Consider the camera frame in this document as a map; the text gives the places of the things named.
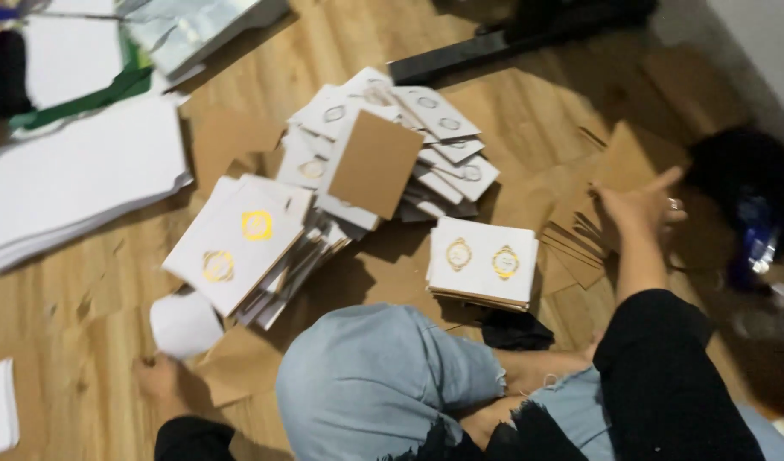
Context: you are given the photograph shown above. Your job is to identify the pile of brown cardboard pieces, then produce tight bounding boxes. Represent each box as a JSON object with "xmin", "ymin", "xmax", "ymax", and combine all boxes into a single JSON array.
[{"xmin": 538, "ymin": 120, "xmax": 695, "ymax": 297}]

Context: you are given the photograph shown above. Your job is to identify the long black bar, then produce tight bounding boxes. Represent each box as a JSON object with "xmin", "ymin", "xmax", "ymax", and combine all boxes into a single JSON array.
[{"xmin": 387, "ymin": 13, "xmax": 658, "ymax": 86}]

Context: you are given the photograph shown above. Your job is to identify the small neat stack of emblem cards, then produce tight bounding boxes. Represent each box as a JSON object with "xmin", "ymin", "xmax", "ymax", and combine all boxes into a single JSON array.
[{"xmin": 425, "ymin": 216, "xmax": 540, "ymax": 314}]

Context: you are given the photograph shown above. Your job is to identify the person's legs in light jeans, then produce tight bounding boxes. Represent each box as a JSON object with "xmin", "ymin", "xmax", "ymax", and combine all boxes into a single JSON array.
[{"xmin": 275, "ymin": 303, "xmax": 784, "ymax": 461}]

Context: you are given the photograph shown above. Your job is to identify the blue plastic bottle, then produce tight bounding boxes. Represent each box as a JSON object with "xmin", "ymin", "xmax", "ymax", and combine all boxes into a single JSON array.
[{"xmin": 726, "ymin": 195, "xmax": 781, "ymax": 292}]

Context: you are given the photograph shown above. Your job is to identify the brown cardboard square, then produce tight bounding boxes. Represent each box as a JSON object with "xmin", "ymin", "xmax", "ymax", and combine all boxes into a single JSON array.
[{"xmin": 327, "ymin": 109, "xmax": 425, "ymax": 220}]

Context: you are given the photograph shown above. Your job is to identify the black cloth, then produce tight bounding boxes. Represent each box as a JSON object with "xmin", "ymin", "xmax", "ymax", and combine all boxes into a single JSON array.
[{"xmin": 480, "ymin": 310, "xmax": 557, "ymax": 352}]

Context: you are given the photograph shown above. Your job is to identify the leaning stack of gold-emblem cards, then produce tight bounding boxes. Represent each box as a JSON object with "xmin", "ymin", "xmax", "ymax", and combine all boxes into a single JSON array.
[{"xmin": 161, "ymin": 173, "xmax": 356, "ymax": 332}]

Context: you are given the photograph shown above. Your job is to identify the brown paper sheet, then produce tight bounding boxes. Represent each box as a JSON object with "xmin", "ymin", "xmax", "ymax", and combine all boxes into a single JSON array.
[
  {"xmin": 192, "ymin": 110, "xmax": 285, "ymax": 196},
  {"xmin": 193, "ymin": 323, "xmax": 306, "ymax": 408}
]

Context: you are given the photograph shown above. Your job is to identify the green paper strip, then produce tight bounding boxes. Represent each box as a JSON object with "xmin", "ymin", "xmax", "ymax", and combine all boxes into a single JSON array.
[{"xmin": 8, "ymin": 38, "xmax": 156, "ymax": 133}]

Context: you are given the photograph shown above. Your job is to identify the stack of large white sheets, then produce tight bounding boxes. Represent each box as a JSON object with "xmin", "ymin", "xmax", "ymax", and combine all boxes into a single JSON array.
[{"xmin": 0, "ymin": 95, "xmax": 195, "ymax": 275}]

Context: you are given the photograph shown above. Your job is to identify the large brown cardboard sheet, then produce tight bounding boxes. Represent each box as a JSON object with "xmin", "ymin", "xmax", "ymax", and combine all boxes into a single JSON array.
[{"xmin": 638, "ymin": 44, "xmax": 754, "ymax": 145}]

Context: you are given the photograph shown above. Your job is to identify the person's left hand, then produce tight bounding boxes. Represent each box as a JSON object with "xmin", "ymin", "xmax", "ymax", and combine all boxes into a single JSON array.
[{"xmin": 134, "ymin": 354, "xmax": 198, "ymax": 421}]

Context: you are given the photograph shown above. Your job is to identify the black fabric bundle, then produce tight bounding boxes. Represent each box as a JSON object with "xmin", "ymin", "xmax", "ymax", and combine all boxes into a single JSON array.
[{"xmin": 0, "ymin": 26, "xmax": 35, "ymax": 124}]

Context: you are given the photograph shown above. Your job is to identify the black bag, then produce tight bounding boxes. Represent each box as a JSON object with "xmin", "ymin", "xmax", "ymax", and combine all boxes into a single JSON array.
[{"xmin": 682, "ymin": 127, "xmax": 784, "ymax": 295}]

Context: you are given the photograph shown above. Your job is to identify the scattered heap of white cards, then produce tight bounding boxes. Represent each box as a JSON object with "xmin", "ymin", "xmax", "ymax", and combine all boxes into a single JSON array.
[{"xmin": 275, "ymin": 66, "xmax": 501, "ymax": 233}]

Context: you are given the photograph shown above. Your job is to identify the large white paper sheet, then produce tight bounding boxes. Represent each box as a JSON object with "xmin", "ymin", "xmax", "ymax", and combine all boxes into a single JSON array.
[{"xmin": 23, "ymin": 0, "xmax": 125, "ymax": 111}]

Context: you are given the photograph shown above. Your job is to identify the person's right hand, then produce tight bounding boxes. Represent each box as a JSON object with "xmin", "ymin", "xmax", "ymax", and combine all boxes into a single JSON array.
[{"xmin": 587, "ymin": 165, "xmax": 688, "ymax": 242}]

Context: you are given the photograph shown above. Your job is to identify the curled white paper piece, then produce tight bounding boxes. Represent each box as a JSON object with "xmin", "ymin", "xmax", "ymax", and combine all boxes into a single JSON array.
[{"xmin": 149, "ymin": 291, "xmax": 225, "ymax": 361}]

